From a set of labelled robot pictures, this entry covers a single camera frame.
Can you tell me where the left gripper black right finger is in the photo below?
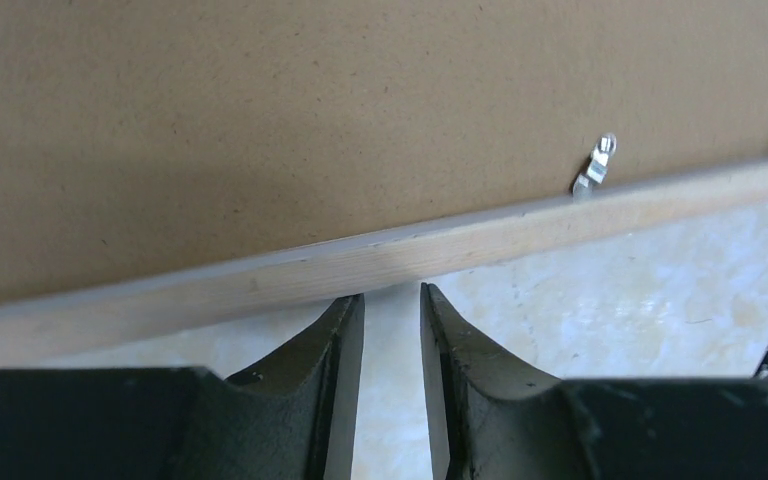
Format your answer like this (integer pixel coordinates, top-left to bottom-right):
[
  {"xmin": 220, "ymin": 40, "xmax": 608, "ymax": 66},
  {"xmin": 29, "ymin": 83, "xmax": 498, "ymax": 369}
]
[{"xmin": 420, "ymin": 283, "xmax": 768, "ymax": 479}]

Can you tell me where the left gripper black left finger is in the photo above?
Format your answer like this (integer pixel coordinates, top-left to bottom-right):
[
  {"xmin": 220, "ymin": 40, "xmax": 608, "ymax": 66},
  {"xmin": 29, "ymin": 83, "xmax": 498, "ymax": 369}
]
[{"xmin": 0, "ymin": 295, "xmax": 365, "ymax": 479}]

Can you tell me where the wooden picture frame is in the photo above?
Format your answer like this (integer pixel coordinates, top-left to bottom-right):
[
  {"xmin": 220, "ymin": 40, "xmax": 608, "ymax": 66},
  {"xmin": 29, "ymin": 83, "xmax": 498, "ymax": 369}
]
[{"xmin": 0, "ymin": 157, "xmax": 768, "ymax": 367}]

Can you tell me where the brown frame backing board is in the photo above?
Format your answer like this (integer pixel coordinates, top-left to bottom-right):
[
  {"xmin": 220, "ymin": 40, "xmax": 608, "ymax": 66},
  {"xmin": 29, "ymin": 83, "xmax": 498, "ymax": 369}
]
[{"xmin": 0, "ymin": 1, "xmax": 768, "ymax": 302}]

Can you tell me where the silver frame retaining clip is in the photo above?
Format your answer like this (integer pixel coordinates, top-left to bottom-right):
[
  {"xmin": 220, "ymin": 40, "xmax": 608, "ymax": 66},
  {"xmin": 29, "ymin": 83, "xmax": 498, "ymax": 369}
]
[{"xmin": 571, "ymin": 133, "xmax": 618, "ymax": 200}]

